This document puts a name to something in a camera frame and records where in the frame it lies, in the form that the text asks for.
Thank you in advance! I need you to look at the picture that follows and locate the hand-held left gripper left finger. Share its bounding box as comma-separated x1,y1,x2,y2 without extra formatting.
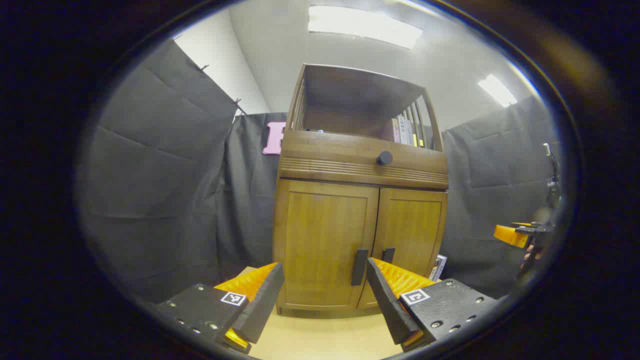
152,261,285,355

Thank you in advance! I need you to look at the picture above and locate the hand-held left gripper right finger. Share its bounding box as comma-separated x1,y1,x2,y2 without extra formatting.
366,257,501,353

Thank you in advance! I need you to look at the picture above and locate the wooden cabinet door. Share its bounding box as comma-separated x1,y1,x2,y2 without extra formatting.
287,181,380,308
357,187,447,309

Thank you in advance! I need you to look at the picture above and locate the wooden double-door shoe cabinet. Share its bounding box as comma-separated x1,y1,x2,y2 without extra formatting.
272,63,449,317

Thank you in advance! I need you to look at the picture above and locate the light blue book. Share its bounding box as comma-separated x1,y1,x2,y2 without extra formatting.
430,254,448,282

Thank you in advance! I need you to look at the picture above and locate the thin black pole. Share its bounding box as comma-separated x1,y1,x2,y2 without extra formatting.
542,142,562,208

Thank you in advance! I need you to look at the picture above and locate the small ceiling light panel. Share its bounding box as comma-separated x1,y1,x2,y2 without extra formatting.
477,74,518,108

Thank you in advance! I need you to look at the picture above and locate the black backdrop cloth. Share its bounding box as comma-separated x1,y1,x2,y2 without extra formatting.
75,39,563,303

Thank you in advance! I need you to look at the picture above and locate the large ceiling light panel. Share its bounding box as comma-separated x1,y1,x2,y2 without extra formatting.
307,5,424,50

